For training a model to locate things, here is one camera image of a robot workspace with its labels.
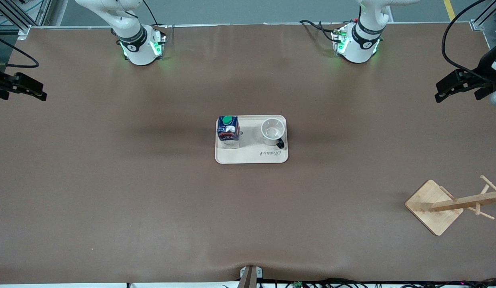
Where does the wooden mug tree stand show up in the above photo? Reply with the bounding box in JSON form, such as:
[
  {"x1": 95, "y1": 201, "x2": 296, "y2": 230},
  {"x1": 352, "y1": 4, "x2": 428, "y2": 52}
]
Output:
[{"x1": 405, "y1": 175, "x2": 496, "y2": 236}]

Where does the aluminium frame profile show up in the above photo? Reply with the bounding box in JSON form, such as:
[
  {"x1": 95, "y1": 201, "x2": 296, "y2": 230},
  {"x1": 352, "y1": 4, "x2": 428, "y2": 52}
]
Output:
[
  {"x1": 0, "y1": 0, "x2": 52, "y2": 38},
  {"x1": 470, "y1": 0, "x2": 496, "y2": 32}
]

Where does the white smiley mug black handle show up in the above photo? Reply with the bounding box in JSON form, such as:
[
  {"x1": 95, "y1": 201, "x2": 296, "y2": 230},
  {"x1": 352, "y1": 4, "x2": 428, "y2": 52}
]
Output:
[{"x1": 261, "y1": 118, "x2": 286, "y2": 150}]

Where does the black left base cable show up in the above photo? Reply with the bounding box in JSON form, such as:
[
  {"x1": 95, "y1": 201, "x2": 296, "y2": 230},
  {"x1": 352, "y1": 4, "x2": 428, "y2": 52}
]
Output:
[{"x1": 299, "y1": 19, "x2": 346, "y2": 42}]

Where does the black right base cable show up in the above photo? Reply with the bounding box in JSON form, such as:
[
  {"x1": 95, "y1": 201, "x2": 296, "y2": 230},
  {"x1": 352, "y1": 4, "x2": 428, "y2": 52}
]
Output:
[{"x1": 142, "y1": 0, "x2": 168, "y2": 29}]

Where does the black base cable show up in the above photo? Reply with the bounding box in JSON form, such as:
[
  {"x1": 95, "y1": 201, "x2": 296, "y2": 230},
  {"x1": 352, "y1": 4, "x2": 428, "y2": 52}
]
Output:
[
  {"x1": 299, "y1": 19, "x2": 346, "y2": 42},
  {"x1": 142, "y1": 0, "x2": 168, "y2": 29}
]

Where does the cream rabbit print tray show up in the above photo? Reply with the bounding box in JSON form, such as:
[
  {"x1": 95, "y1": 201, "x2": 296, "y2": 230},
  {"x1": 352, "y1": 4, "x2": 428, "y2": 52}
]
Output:
[{"x1": 215, "y1": 115, "x2": 289, "y2": 164}]

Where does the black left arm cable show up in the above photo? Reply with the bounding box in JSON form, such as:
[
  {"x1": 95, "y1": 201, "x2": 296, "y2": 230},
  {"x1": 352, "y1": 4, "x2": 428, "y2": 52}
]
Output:
[{"x1": 441, "y1": 0, "x2": 492, "y2": 84}]

